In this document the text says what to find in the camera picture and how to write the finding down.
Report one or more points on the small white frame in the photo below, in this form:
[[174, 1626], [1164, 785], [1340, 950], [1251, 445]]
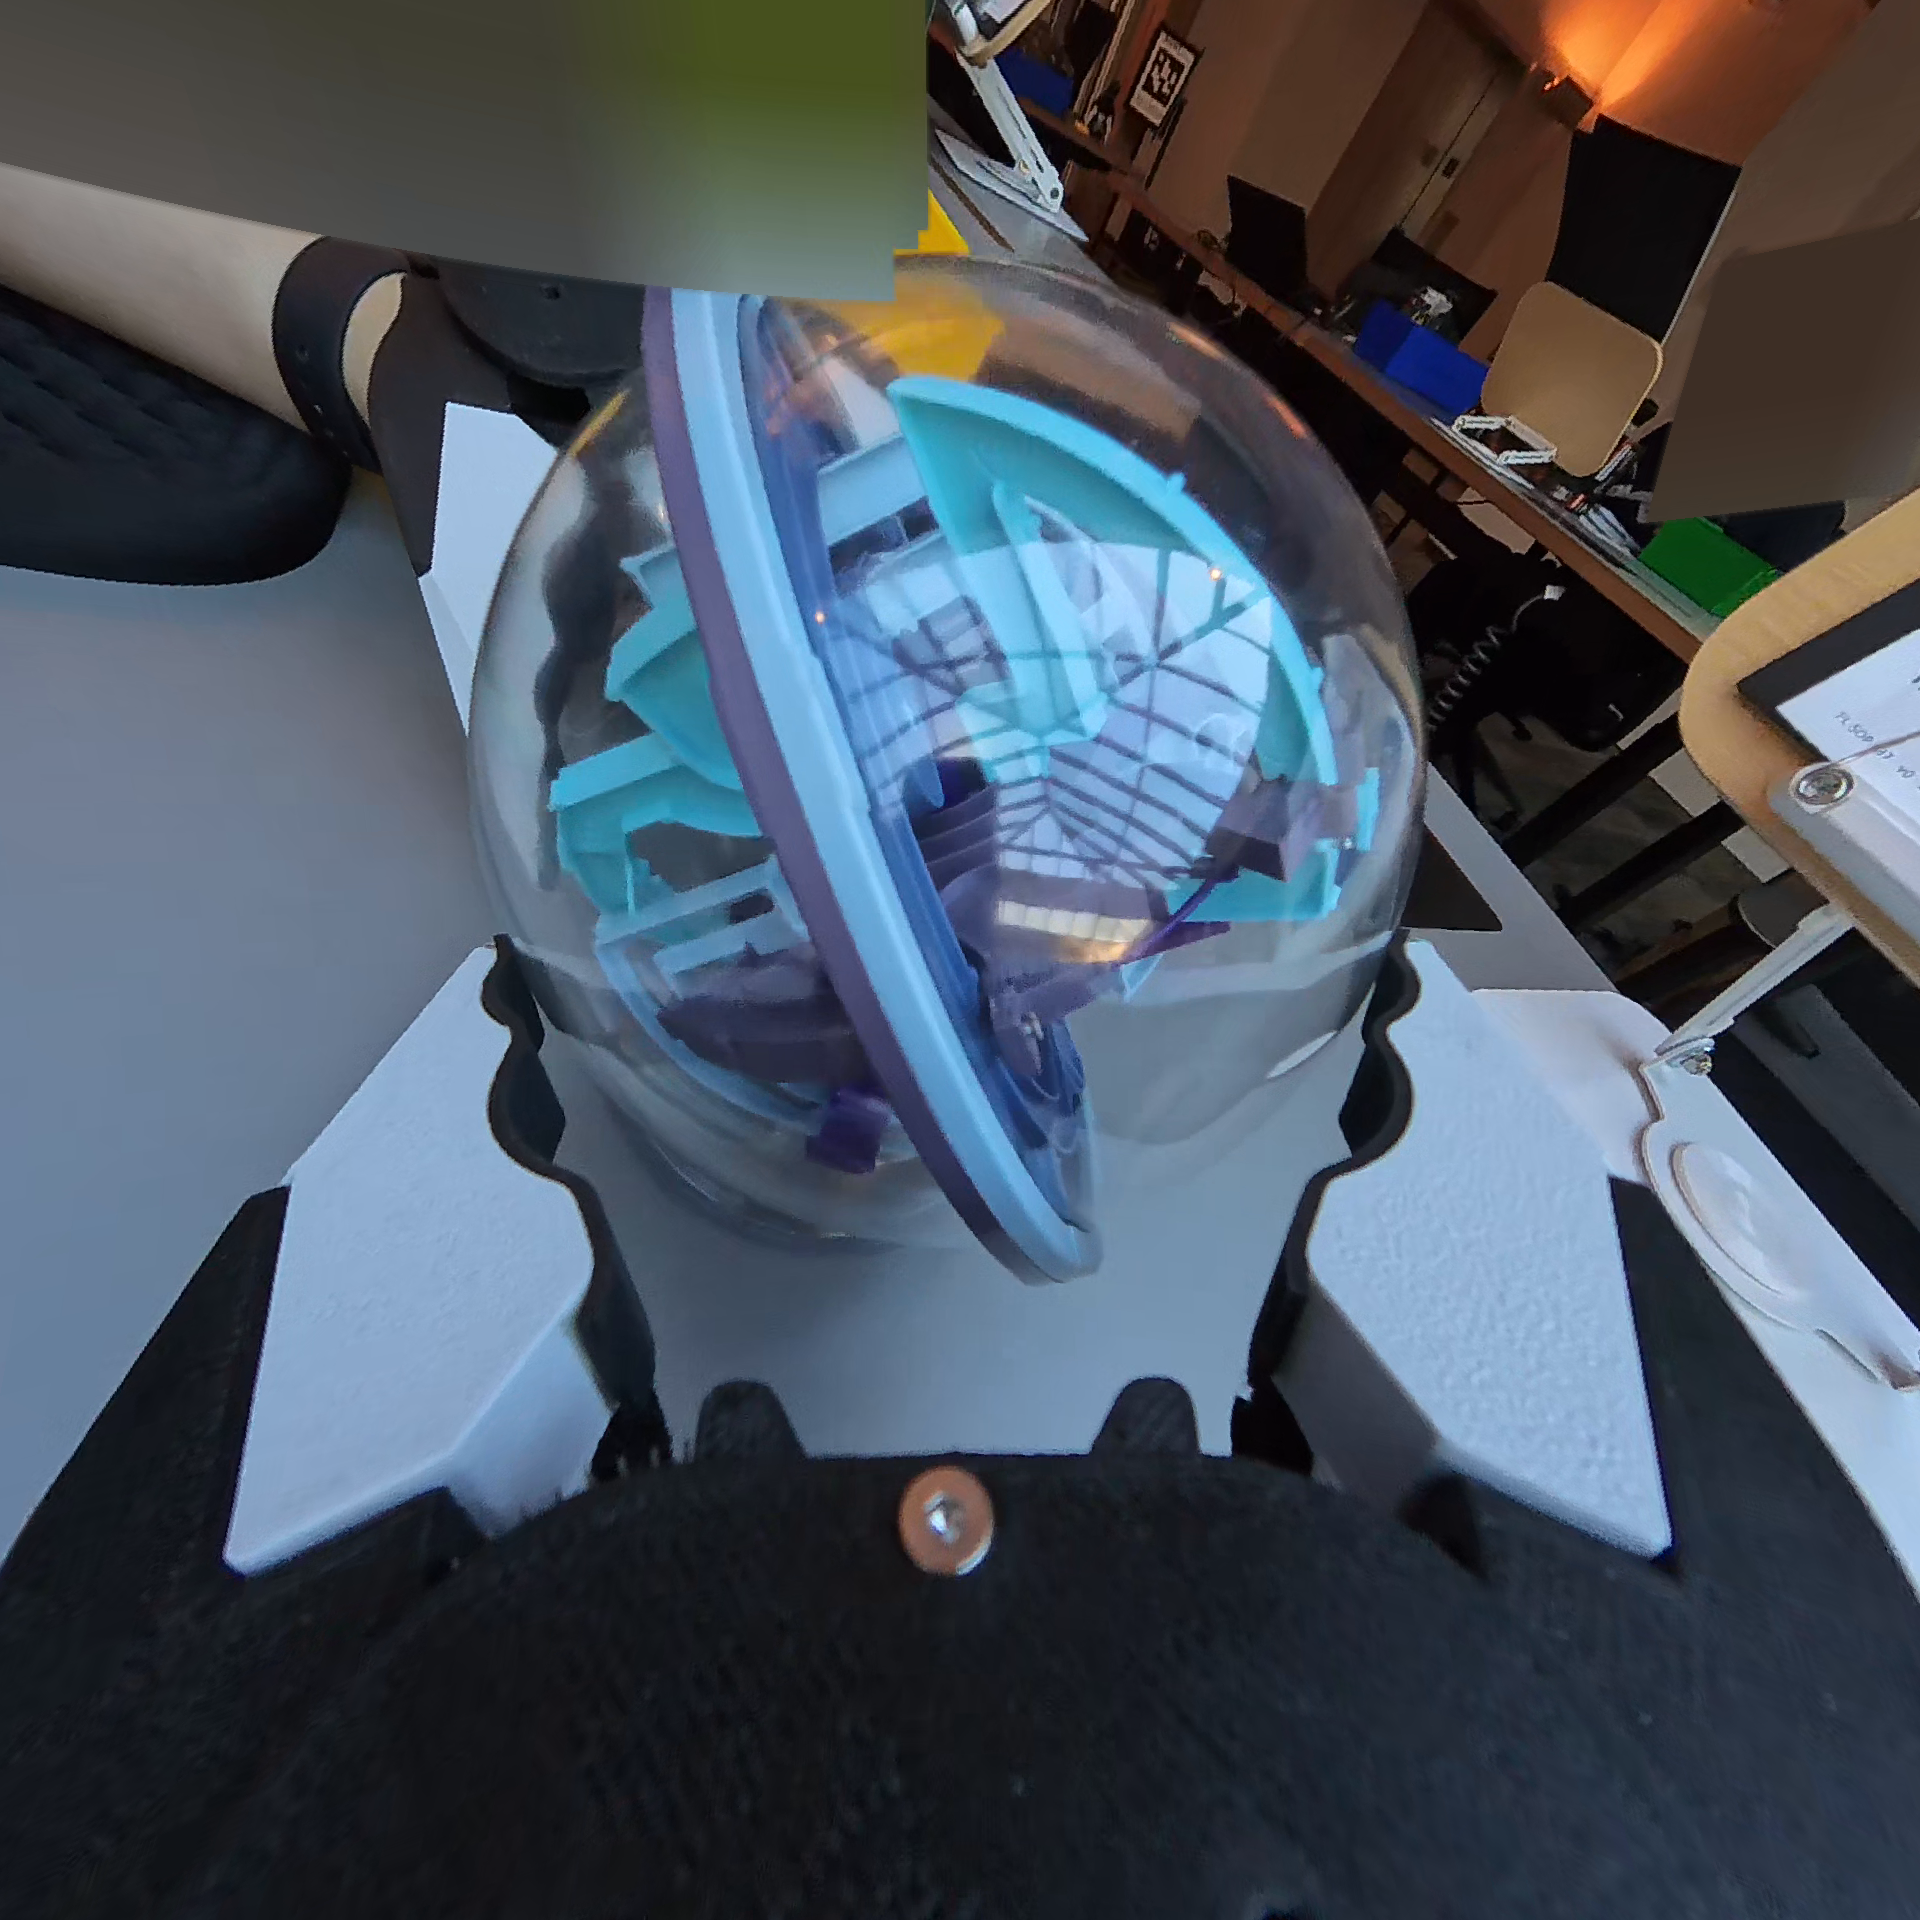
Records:
[[1505, 435]]

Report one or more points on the small green bin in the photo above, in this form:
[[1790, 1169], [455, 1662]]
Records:
[[1703, 569]]

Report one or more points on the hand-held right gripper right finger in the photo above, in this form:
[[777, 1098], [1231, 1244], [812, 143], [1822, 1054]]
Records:
[[1470, 1277]]

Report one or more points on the black mesh cushion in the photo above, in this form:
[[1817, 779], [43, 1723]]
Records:
[[148, 452]]

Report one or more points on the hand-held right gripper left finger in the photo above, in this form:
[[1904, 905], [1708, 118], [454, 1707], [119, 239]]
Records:
[[406, 1244]]

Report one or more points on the white board stand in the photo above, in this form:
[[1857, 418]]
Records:
[[1590, 1081], [1027, 158]]

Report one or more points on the person's left forearm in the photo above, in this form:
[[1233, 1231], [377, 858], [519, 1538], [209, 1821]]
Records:
[[148, 301]]

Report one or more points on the clear maze ball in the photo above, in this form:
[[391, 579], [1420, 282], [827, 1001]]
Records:
[[961, 751]]

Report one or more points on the pale wooden chair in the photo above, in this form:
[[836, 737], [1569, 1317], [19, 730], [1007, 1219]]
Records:
[[1576, 370]]

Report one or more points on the long wooden-edged desk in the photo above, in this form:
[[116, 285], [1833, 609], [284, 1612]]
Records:
[[1559, 524]]

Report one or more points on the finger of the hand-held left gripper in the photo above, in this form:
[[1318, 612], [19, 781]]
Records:
[[474, 481]]

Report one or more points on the black wrist band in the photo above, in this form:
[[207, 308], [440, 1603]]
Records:
[[306, 346]]

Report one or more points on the blue plastic bin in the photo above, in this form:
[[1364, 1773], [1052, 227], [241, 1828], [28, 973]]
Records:
[[1425, 361]]

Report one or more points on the black white marker tag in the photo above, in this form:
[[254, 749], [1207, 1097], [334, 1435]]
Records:
[[1162, 76]]

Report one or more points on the printed instruction sheet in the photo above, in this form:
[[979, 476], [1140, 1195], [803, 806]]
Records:
[[1881, 751]]

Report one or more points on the yellow plastic bin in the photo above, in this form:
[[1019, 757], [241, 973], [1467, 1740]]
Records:
[[944, 263]]

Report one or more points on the black laptop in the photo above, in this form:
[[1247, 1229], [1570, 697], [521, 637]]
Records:
[[1267, 234]]

